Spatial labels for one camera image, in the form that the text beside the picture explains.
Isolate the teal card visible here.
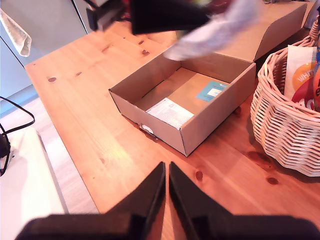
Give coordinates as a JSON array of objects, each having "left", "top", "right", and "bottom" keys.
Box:
[{"left": 195, "top": 80, "right": 230, "bottom": 103}]

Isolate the woven wicker basket with handle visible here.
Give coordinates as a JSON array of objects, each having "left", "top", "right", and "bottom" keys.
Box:
[{"left": 249, "top": 14, "right": 320, "bottom": 177}]

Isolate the black floor cable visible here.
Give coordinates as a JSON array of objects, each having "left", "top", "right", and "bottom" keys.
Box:
[{"left": 0, "top": 96, "right": 36, "bottom": 134}]

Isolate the black device with green light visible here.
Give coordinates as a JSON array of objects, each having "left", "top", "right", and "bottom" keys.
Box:
[{"left": 0, "top": 132, "right": 12, "bottom": 177}]

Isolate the grey cabinet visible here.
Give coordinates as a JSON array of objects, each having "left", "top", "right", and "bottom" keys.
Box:
[{"left": 0, "top": 0, "right": 97, "bottom": 100}]

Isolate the brown cardboard box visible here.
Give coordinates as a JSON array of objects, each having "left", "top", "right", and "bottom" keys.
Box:
[{"left": 108, "top": 1, "right": 308, "bottom": 158}]

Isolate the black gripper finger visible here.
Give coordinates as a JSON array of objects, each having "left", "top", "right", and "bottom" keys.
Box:
[
  {"left": 102, "top": 161, "right": 167, "bottom": 240},
  {"left": 130, "top": 0, "right": 211, "bottom": 35},
  {"left": 169, "top": 161, "right": 235, "bottom": 240}
]

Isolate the beige hanging cloth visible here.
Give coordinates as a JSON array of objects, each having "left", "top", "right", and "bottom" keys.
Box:
[{"left": 0, "top": 7, "right": 33, "bottom": 58}]

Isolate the white Maltesers mini bunnies bag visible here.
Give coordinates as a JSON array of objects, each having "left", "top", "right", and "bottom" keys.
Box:
[{"left": 283, "top": 44, "right": 318, "bottom": 111}]

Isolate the white paper leaflet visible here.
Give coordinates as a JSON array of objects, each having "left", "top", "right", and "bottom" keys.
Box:
[{"left": 145, "top": 97, "right": 195, "bottom": 130}]

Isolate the white Galaxy truffle eggs bag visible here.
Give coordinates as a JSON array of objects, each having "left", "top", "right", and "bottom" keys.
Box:
[{"left": 164, "top": 0, "right": 260, "bottom": 62}]

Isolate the white platform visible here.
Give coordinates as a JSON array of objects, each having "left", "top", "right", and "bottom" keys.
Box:
[{"left": 0, "top": 126, "right": 69, "bottom": 240}]

